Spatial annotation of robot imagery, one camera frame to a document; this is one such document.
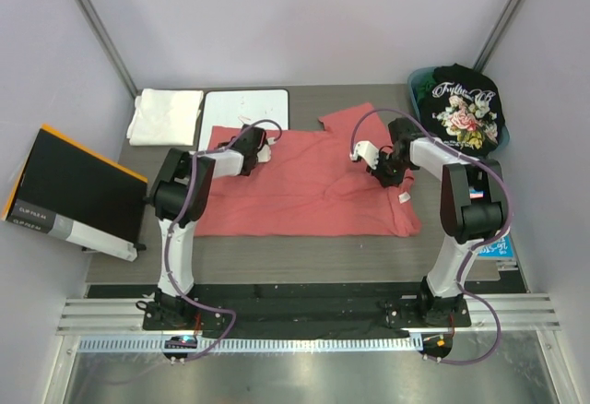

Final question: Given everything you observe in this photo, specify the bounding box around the pink t shirt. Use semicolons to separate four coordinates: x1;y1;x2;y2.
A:
195;103;421;237

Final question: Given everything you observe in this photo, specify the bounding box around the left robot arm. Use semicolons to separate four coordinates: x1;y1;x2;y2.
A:
146;122;272;329

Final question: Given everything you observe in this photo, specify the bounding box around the blue picture book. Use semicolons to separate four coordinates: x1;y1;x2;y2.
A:
478;233;514;260

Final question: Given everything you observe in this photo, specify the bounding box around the aluminium frame rail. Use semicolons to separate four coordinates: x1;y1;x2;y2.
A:
57;293;561;335

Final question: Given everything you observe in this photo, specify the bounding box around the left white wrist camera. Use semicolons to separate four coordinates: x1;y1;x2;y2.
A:
256;137;279;163

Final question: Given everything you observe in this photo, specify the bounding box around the black orange clip file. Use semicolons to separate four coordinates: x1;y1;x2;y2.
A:
1;125;148;262

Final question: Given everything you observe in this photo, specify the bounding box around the teal plastic basket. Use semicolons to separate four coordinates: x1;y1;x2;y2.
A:
407;66;510;152

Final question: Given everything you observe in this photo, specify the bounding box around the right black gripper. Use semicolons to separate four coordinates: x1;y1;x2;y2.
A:
368;150;413;188

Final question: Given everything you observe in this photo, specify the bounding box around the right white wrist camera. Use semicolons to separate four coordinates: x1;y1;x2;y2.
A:
349;140;380;169

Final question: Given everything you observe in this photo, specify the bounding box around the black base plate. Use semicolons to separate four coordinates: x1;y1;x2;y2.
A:
136;282;472;340

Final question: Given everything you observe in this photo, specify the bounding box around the folded white t shirt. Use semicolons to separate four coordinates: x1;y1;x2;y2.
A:
126;89;205;147

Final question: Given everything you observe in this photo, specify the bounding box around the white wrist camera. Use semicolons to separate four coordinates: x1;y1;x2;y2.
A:
256;137;279;163
349;140;380;169

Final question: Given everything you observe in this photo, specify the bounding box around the slotted cable duct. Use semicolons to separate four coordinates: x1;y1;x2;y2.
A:
77;334;423;355

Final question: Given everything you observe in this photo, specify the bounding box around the white dry-erase board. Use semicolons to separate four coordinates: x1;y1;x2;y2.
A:
197;89;289;150

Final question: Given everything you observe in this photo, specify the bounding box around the black floral t shirt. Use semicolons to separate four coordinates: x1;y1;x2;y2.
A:
416;64;505;158

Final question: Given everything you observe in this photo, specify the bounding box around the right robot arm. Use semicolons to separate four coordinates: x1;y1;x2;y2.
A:
354;118;509;328

